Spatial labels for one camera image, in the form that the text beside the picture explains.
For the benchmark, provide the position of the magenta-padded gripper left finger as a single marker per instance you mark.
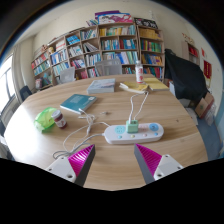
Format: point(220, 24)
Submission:
point(81, 159)

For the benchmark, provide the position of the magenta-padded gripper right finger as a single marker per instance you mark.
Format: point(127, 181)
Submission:
point(150, 160)

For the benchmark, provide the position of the green charger block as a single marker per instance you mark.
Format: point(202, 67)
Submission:
point(132, 126)

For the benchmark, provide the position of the white power strip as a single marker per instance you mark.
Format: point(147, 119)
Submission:
point(146, 133)

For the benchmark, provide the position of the small jar with red label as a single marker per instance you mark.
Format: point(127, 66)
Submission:
point(60, 120)

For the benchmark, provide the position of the green plastic bag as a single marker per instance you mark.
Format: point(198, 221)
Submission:
point(43, 119)

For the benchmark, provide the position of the teal book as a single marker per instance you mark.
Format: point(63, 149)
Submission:
point(78, 102)

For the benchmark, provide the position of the white box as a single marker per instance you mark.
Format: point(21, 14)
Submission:
point(174, 90)

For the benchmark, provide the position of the open yellow book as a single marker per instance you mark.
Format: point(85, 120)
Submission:
point(133, 87)

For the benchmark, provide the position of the grey book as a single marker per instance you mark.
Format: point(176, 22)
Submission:
point(101, 85)

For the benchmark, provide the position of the brown cardboard box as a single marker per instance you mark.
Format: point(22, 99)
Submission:
point(204, 105)

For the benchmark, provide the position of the small grey mesh chair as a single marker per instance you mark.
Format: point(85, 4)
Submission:
point(67, 75)

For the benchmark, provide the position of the dark office chair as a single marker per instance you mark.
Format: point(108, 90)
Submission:
point(25, 93)

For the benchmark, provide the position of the clear bottle with red label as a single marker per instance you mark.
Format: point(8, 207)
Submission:
point(139, 71)

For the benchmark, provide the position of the black cloth cover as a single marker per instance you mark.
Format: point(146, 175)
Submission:
point(185, 76)

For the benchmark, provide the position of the large grey mesh chair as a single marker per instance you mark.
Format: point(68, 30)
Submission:
point(108, 67)

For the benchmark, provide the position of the window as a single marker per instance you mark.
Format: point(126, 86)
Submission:
point(6, 86)

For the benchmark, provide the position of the wooden bookshelf unit with books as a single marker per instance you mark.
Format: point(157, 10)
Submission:
point(116, 43)

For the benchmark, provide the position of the red wall hanging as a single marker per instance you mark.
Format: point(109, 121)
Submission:
point(207, 69)

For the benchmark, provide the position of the small wooden wall shelf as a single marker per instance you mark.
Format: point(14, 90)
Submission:
point(191, 52)

